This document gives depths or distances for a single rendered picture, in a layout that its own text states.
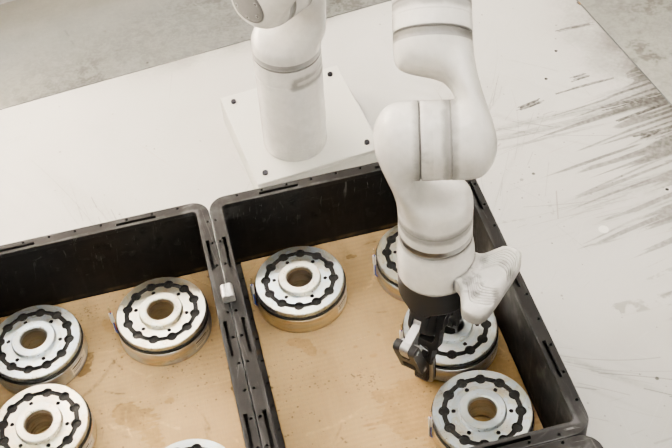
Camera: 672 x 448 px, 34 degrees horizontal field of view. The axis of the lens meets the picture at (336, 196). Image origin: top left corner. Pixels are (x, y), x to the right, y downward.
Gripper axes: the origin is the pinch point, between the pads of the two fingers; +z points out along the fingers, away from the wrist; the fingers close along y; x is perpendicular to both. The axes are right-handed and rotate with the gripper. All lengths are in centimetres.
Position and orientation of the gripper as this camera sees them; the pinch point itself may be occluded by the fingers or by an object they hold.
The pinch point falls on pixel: (436, 351)
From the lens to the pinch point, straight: 119.7
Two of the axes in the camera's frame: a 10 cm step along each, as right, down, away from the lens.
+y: -5.4, 6.4, -5.5
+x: 8.4, 3.5, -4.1
